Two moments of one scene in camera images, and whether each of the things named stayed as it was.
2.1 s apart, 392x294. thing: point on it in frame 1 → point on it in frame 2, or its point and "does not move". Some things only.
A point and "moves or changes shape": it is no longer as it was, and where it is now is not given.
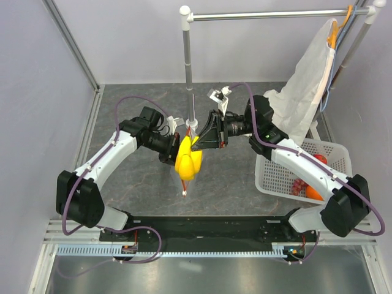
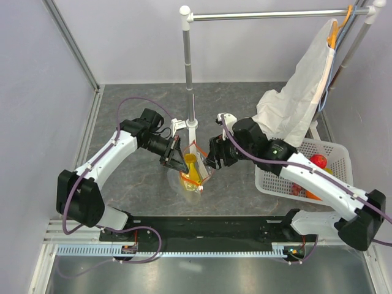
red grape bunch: (297, 185) does not move
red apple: (321, 158) does not move
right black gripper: (210, 135) → (217, 149)
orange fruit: (311, 193) does not move
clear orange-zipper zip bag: (187, 169) moves or changes shape
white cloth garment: (294, 103) does not move
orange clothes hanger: (331, 40) does not move
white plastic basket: (272, 176) does not move
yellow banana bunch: (188, 162) moves or changes shape
